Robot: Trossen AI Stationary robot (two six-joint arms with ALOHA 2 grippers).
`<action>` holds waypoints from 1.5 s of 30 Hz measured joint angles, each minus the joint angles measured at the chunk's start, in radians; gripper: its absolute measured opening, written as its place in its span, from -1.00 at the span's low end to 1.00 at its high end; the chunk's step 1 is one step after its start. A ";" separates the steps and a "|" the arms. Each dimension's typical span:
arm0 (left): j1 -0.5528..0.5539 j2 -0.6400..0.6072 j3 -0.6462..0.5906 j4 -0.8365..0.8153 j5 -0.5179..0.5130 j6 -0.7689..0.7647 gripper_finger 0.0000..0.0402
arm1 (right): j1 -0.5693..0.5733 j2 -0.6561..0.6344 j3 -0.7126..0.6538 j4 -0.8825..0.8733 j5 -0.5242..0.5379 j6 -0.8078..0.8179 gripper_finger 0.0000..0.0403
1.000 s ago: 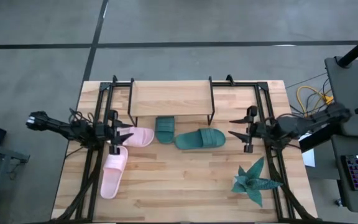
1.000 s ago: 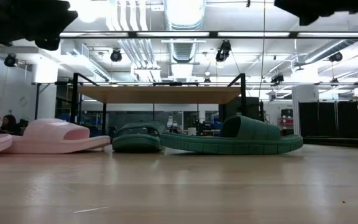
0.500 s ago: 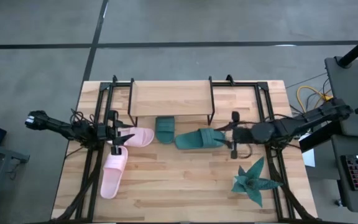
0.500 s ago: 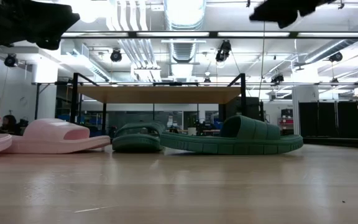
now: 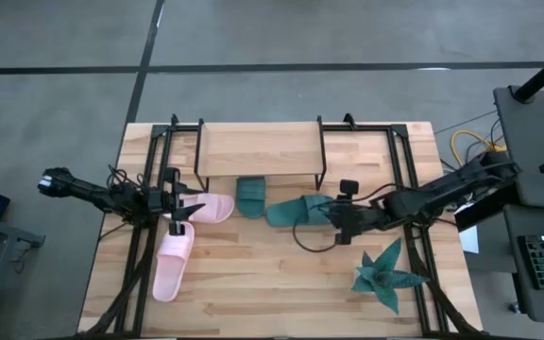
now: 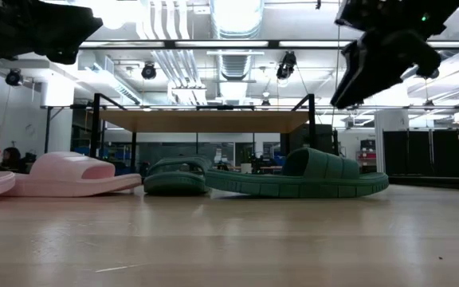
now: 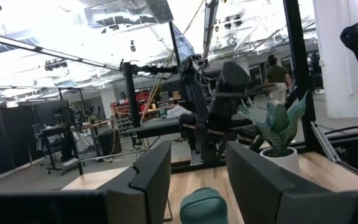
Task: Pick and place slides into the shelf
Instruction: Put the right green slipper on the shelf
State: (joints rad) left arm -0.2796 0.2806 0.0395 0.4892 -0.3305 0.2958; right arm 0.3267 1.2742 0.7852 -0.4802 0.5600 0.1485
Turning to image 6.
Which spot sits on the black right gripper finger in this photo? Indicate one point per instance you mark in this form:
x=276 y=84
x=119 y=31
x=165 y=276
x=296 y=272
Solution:
x=353 y=75

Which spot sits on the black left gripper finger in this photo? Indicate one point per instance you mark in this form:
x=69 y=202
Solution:
x=78 y=28

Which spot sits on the green foam slide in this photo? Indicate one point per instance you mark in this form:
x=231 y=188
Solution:
x=173 y=183
x=313 y=167

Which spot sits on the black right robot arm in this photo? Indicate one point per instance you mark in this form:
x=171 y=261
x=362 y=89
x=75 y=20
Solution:
x=393 y=16

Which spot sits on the black ceiling spotlight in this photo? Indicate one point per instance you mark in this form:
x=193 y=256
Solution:
x=148 y=71
x=286 y=65
x=14 y=77
x=428 y=73

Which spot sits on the black cabinet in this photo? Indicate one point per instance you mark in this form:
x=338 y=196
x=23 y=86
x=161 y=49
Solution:
x=323 y=139

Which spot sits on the storage rack red bins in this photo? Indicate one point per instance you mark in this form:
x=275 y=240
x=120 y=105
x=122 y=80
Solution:
x=367 y=155

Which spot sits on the black partition screen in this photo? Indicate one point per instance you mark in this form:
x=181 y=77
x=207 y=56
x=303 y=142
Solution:
x=444 y=151

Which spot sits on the person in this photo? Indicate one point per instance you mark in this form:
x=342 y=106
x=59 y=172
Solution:
x=12 y=157

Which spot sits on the black overhead beam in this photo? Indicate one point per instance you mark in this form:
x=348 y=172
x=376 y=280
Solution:
x=213 y=44

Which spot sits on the small plant white pot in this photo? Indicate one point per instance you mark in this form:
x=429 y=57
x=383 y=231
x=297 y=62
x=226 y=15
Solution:
x=246 y=167

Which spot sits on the silver ventilation duct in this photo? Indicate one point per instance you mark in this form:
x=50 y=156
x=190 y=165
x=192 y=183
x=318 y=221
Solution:
x=235 y=24

